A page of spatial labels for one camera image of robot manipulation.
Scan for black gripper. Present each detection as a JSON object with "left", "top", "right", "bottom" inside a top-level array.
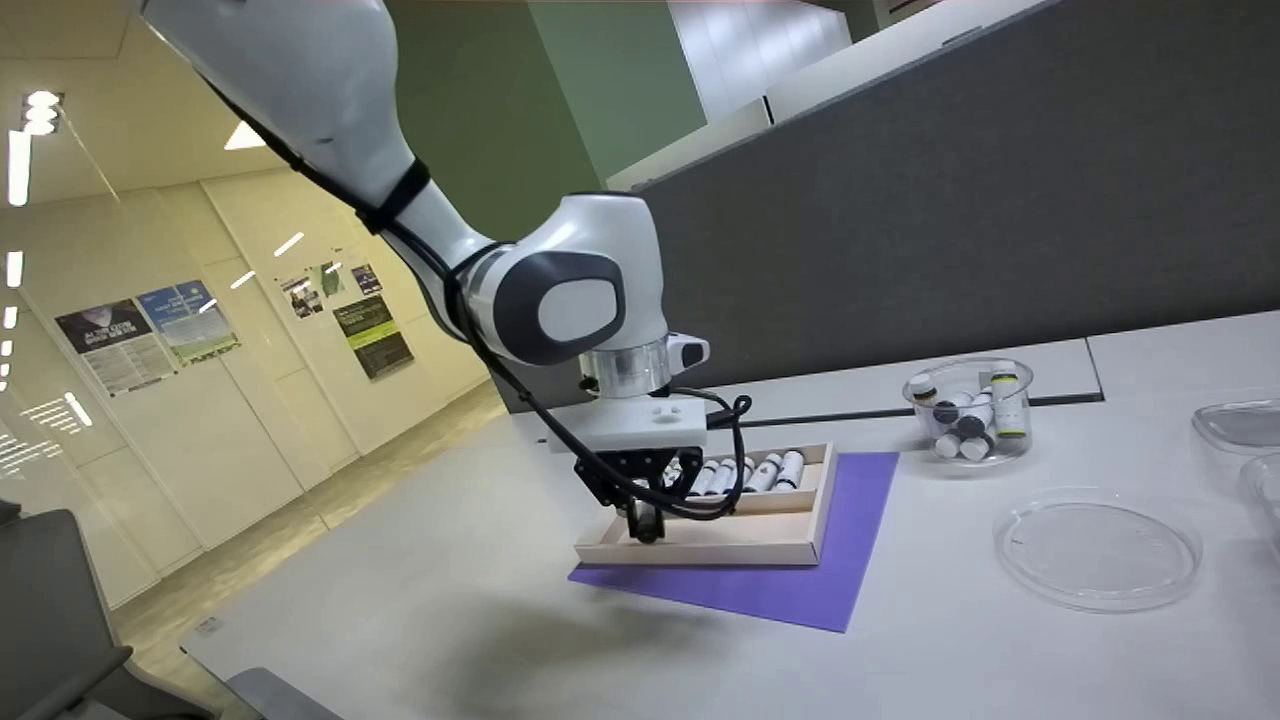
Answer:
[{"left": 577, "top": 450, "right": 706, "bottom": 543}]

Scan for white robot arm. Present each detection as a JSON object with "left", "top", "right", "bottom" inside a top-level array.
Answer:
[{"left": 135, "top": 0, "right": 707, "bottom": 543}]

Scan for wooden tray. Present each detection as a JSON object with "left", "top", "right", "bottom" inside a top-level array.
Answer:
[{"left": 577, "top": 443, "right": 833, "bottom": 568}]

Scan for clear plastic container lid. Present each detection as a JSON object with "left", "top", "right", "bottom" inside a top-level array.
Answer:
[{"left": 1194, "top": 399, "right": 1280, "bottom": 454}]

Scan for purple mat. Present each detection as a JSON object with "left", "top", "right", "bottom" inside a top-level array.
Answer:
[{"left": 574, "top": 454, "right": 896, "bottom": 631}]

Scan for clear glass bowl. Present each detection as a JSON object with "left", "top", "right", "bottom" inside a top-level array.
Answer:
[{"left": 902, "top": 357, "right": 1034, "bottom": 467}]

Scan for white bottle yellow band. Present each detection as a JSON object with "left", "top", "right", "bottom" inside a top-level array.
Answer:
[{"left": 989, "top": 366, "right": 1028, "bottom": 440}]

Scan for clear round lid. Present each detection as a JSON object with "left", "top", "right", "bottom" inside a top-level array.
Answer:
[{"left": 994, "top": 501, "right": 1200, "bottom": 612}]

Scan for grey partition panel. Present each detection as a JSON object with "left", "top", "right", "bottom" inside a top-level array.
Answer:
[{"left": 644, "top": 0, "right": 1280, "bottom": 384}]

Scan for dark office chair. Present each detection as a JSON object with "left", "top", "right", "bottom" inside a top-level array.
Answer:
[{"left": 0, "top": 503, "right": 214, "bottom": 720}]

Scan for black cable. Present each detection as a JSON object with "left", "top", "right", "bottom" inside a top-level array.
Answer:
[{"left": 198, "top": 76, "right": 757, "bottom": 526}]

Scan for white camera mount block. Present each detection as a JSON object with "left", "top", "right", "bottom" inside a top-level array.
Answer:
[{"left": 553, "top": 396, "right": 707, "bottom": 454}]

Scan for wall posters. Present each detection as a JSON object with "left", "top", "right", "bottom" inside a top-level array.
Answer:
[{"left": 58, "top": 262, "right": 414, "bottom": 396}]

